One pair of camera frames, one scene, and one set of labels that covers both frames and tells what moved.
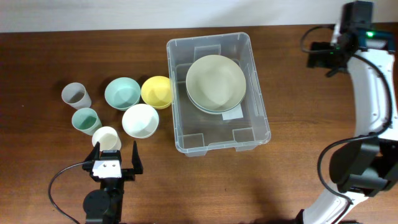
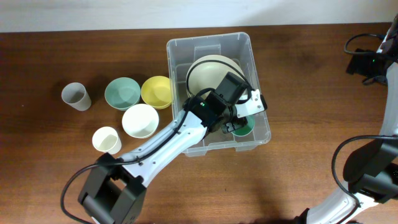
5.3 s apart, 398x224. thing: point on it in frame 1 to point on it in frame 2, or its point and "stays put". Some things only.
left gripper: x=129 y=174 to x=239 y=122
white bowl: x=140 y=121 stays put
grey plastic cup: x=75 y=94 stays put
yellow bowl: x=156 y=93 stays put
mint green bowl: x=122 y=93 stays put
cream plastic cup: x=107 y=138 stays put
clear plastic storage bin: x=195 y=132 stays put
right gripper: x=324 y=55 to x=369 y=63
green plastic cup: x=86 y=120 to x=246 y=129
